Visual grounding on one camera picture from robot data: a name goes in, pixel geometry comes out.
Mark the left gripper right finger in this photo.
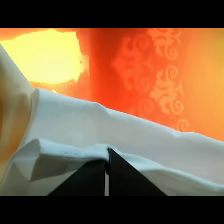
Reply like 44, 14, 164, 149
106, 147, 168, 197

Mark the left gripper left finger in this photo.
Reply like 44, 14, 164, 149
47, 158, 108, 197

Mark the white T-shirt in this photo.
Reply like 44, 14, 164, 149
0, 87, 224, 197

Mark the cream garment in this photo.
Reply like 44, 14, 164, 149
0, 43, 42, 165

